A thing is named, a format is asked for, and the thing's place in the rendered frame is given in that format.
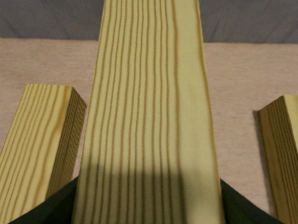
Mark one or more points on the light wood beam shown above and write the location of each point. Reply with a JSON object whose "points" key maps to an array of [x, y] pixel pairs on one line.
{"points": [[278, 123]]}

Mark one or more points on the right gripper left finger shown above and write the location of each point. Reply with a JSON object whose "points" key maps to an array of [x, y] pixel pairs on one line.
{"points": [[54, 210]]}

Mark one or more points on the light wooden board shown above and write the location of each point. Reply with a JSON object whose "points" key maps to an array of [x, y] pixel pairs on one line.
{"points": [[149, 152]]}

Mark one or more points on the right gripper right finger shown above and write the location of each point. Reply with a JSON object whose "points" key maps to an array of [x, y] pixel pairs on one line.
{"points": [[240, 210]]}

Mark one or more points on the grey panel wall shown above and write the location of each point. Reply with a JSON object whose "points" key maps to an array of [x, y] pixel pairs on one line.
{"points": [[222, 21]]}

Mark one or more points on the light wooden beam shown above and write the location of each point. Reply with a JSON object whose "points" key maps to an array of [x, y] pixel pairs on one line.
{"points": [[39, 154]]}

